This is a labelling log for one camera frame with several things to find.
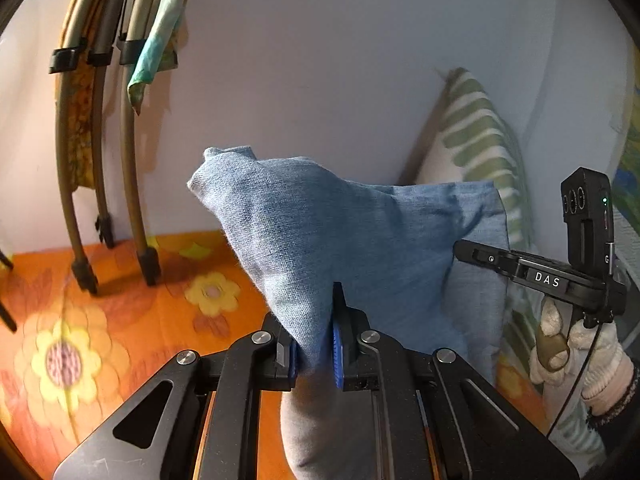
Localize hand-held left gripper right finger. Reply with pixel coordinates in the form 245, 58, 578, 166
329, 281, 581, 480

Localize blue denim pants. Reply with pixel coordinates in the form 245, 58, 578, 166
186, 146, 512, 480

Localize person's right forearm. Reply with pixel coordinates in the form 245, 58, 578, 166
580, 349, 640, 463

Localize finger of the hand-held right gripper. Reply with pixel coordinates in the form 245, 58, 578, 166
453, 239, 522, 283

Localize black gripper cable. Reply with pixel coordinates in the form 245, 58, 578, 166
546, 324, 607, 438

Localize black tripod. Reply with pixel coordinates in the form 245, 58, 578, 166
0, 249, 18, 333

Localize teal printed cloth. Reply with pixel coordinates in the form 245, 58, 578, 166
126, 0, 195, 112

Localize orange floral blanket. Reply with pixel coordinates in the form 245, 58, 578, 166
0, 230, 548, 480

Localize blue yellow printed cloth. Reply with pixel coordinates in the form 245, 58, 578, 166
611, 105, 640, 241

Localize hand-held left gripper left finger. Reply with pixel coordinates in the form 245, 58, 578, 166
52, 312, 302, 480

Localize silver tripod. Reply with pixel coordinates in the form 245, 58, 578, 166
48, 0, 173, 297

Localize person's right hand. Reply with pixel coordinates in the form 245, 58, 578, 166
529, 297, 627, 397

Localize floral patterned cloth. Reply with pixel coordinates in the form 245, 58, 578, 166
62, 0, 103, 193

